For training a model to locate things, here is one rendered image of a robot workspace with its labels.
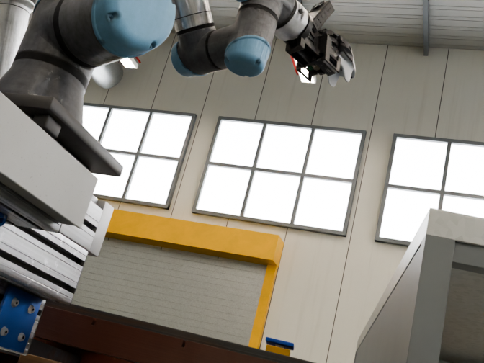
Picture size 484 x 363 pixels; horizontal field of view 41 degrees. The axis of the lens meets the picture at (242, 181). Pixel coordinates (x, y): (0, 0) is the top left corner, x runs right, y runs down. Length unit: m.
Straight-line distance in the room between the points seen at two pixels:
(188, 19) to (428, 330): 0.70
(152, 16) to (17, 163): 0.33
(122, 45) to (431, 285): 0.54
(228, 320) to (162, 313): 1.09
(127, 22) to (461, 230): 0.54
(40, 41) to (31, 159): 0.34
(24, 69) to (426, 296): 0.65
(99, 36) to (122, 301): 9.92
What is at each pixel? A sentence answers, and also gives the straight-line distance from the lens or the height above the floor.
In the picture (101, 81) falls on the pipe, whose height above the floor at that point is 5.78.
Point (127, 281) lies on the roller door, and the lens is 10.83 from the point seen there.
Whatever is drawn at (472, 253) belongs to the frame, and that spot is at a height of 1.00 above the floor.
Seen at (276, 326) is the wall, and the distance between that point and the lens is 9.92.
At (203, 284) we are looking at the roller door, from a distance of 10.34.
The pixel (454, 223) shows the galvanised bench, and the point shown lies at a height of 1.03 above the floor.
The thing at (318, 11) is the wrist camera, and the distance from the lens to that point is 1.37.
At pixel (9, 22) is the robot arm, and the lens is 1.57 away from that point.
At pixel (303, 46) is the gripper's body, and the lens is 1.28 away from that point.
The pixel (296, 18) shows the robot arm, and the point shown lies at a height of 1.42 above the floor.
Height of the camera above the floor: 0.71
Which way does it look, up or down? 20 degrees up
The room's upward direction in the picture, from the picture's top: 15 degrees clockwise
